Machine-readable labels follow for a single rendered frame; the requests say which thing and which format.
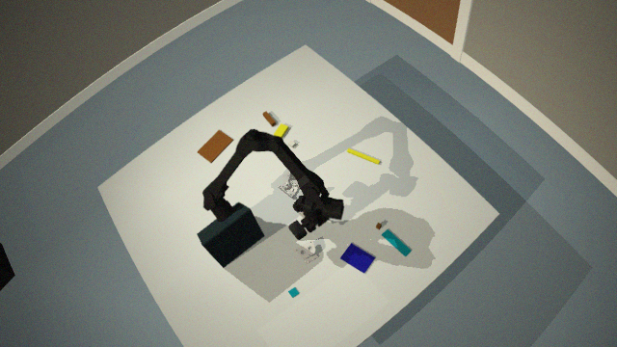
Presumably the brown flat rectangular plate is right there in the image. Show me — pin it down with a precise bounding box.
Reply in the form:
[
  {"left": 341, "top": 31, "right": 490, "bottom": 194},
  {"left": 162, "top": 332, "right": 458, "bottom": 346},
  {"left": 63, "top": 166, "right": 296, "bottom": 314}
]
[{"left": 198, "top": 130, "right": 234, "bottom": 163}]

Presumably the brown flat bar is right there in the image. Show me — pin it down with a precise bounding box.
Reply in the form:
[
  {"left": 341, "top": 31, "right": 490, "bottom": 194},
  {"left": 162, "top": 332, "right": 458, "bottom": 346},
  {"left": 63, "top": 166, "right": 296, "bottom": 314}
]
[{"left": 262, "top": 111, "right": 276, "bottom": 127}]

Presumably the teal flat bar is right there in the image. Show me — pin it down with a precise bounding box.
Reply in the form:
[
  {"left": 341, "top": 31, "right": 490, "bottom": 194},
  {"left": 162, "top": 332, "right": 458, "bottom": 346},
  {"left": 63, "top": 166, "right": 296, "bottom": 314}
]
[{"left": 382, "top": 229, "right": 411, "bottom": 256}]

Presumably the teal flat rectangular plate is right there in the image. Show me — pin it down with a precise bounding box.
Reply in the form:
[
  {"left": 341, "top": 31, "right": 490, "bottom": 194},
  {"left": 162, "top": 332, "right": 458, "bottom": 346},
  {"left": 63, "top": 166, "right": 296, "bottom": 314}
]
[{"left": 288, "top": 287, "right": 299, "bottom": 297}]

